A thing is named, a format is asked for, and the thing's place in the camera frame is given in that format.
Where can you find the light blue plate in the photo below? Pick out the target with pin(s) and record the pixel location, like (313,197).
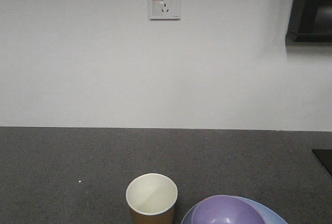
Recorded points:
(268,215)

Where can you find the white wall power socket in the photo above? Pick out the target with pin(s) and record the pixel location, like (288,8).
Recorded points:
(164,9)

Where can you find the brown paper cup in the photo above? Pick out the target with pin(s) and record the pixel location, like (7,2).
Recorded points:
(151,198)

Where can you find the purple plastic bowl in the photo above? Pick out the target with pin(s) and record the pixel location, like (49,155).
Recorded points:
(225,209)

